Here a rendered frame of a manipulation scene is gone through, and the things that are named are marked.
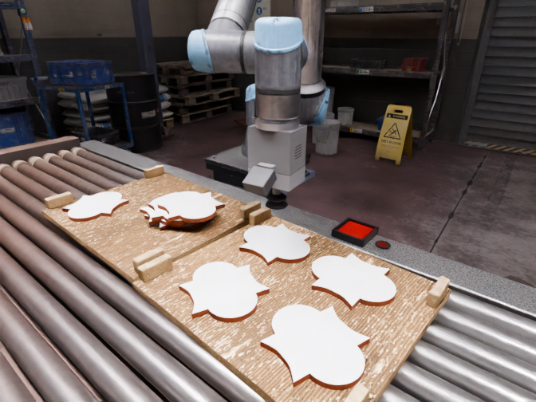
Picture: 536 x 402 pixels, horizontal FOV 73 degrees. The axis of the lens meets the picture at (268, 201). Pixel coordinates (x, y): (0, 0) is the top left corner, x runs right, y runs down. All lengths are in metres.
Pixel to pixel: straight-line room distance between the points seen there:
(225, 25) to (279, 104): 0.22
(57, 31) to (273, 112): 5.43
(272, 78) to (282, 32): 0.07
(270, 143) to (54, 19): 5.43
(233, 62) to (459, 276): 0.57
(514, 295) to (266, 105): 0.53
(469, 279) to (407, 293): 0.15
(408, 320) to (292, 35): 0.46
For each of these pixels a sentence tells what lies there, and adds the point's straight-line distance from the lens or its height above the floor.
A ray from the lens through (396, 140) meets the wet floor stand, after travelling 4.21.
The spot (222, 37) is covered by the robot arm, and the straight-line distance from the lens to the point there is 0.72.
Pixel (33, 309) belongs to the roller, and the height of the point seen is 0.91.
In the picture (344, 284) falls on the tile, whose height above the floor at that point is 0.95.
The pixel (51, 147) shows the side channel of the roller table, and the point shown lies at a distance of 1.58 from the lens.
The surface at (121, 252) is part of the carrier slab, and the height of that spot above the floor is 0.94.
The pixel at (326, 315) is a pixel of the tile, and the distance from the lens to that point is 0.56.
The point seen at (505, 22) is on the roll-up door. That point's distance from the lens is 5.15.
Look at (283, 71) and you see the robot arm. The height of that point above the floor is 1.27.
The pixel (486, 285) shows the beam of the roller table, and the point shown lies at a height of 0.91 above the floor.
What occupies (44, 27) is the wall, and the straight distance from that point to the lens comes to 5.87.
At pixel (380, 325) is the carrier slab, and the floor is 0.94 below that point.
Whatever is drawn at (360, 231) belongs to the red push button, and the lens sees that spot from 0.82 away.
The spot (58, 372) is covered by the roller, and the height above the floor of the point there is 0.92.
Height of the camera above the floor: 1.32
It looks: 25 degrees down
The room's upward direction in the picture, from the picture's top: straight up
